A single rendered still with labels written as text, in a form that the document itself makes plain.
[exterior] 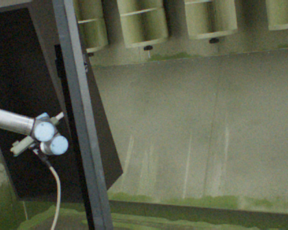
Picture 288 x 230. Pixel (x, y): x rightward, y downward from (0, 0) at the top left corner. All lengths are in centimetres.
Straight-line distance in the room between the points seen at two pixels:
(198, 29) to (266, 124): 76
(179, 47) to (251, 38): 58
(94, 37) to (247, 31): 116
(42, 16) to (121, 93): 164
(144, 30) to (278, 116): 110
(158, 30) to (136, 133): 82
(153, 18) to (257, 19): 71
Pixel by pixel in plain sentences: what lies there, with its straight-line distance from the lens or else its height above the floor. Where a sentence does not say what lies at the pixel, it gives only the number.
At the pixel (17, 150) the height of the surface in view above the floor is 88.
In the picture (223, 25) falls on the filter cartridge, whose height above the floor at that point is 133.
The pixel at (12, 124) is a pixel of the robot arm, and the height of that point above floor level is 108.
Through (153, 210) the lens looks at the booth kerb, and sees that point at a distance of 396.
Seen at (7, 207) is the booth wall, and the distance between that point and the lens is 424.
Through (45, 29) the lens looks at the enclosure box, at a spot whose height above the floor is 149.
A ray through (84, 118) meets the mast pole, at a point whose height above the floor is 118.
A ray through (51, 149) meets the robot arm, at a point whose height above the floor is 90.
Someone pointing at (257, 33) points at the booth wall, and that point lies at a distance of 391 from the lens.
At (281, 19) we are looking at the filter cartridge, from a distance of 343.
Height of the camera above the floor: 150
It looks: 11 degrees down
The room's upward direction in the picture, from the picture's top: 9 degrees counter-clockwise
